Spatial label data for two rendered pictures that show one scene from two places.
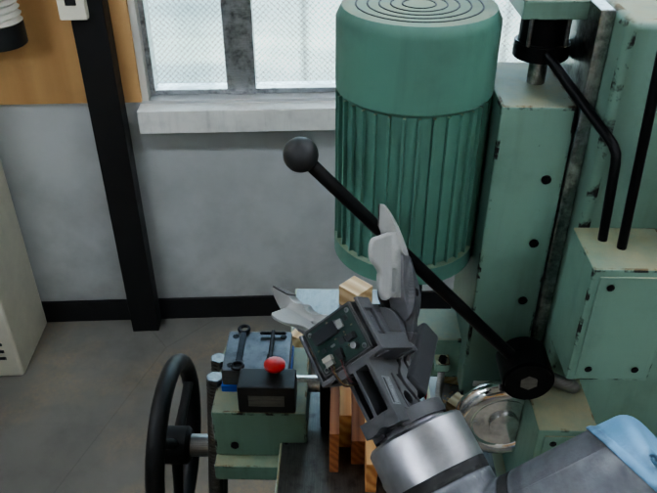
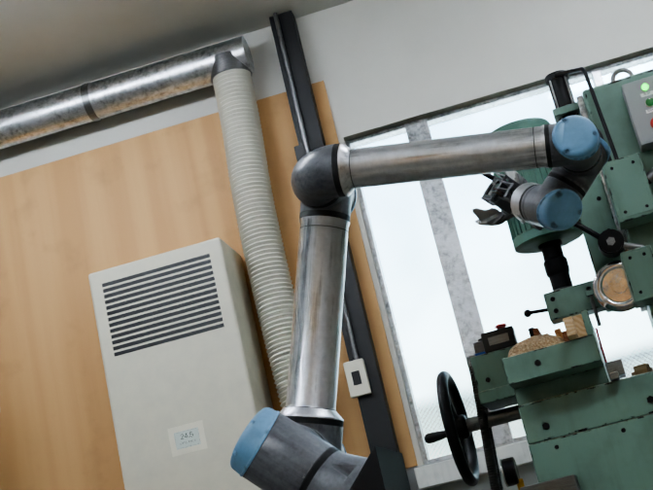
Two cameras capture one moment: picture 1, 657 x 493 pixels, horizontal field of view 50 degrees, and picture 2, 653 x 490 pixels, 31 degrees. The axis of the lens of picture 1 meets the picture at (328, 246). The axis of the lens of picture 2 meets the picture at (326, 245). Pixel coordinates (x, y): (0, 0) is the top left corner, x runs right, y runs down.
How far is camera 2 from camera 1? 2.46 m
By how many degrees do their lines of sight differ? 51
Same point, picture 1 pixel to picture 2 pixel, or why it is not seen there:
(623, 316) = (625, 180)
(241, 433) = (490, 369)
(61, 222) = not seen: outside the picture
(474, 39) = (533, 122)
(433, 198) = not seen: hidden behind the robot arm
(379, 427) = (508, 190)
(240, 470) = (494, 392)
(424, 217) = not seen: hidden behind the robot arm
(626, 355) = (638, 199)
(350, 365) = (497, 187)
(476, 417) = (602, 285)
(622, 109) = (596, 120)
